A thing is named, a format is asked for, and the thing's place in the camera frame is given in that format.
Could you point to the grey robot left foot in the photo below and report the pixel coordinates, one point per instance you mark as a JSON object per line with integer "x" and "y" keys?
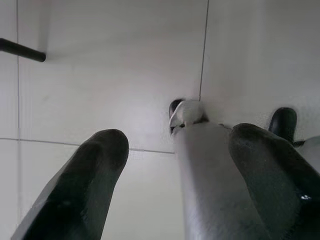
{"x": 186, "y": 115}

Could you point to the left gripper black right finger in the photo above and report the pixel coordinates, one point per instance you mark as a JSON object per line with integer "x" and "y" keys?
{"x": 280, "y": 180}

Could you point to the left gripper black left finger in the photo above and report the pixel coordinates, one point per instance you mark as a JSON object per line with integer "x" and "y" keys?
{"x": 75, "y": 192}

